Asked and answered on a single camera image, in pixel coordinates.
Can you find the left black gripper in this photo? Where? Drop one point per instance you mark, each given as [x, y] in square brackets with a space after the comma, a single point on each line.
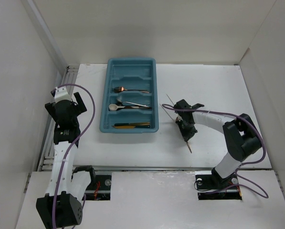
[81, 107]

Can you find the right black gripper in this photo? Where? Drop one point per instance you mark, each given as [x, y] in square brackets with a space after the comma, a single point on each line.
[186, 135]

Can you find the dark green handled knife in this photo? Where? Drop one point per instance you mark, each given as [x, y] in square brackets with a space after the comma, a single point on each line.
[138, 125]

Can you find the white plastic spoon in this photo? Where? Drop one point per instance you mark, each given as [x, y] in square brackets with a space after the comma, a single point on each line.
[115, 107]

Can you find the copper fork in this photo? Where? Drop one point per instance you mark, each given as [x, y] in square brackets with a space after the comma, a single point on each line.
[122, 89]

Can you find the silver spoon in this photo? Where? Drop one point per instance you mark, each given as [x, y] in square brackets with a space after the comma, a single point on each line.
[127, 102]

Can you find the gold knife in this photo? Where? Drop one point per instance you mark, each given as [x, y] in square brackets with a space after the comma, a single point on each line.
[124, 127]

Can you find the small copper spoon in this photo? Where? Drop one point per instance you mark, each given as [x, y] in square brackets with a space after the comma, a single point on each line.
[144, 107]

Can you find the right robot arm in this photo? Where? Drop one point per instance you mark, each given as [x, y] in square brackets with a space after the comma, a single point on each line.
[240, 137]

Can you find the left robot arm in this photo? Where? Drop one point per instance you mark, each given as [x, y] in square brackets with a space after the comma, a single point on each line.
[63, 201]

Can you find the blue plastic cutlery tray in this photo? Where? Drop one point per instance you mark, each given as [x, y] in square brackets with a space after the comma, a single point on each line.
[130, 73]

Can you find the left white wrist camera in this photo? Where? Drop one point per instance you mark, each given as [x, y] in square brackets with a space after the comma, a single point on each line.
[60, 94]

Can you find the aluminium rail left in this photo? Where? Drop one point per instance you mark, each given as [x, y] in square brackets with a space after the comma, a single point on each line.
[54, 134]

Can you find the aluminium rail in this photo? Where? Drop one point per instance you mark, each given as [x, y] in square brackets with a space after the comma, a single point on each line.
[116, 168]
[54, 134]

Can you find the aluminium rail front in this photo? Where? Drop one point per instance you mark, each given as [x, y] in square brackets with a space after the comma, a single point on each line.
[116, 168]

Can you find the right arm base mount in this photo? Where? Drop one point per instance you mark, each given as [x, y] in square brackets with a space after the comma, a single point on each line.
[209, 188]

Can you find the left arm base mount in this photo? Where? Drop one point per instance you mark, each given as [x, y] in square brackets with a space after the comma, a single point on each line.
[100, 189]

